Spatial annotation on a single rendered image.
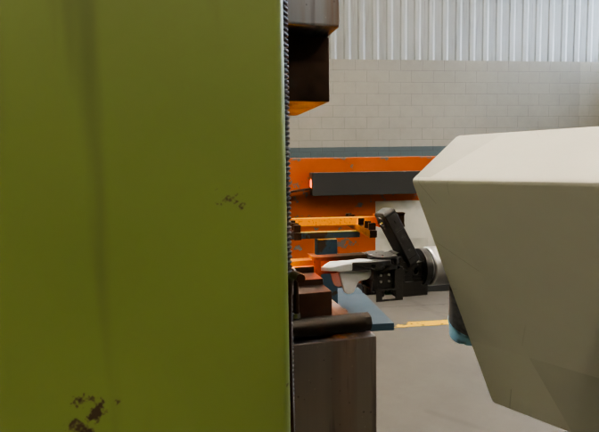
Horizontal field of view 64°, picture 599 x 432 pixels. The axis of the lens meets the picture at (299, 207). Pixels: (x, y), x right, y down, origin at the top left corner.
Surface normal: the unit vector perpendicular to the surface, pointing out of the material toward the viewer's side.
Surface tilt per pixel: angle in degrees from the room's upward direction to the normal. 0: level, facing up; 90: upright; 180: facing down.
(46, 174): 90
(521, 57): 90
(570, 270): 120
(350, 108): 90
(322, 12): 90
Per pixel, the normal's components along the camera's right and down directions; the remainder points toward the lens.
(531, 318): -0.66, 0.55
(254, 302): 0.25, 0.07
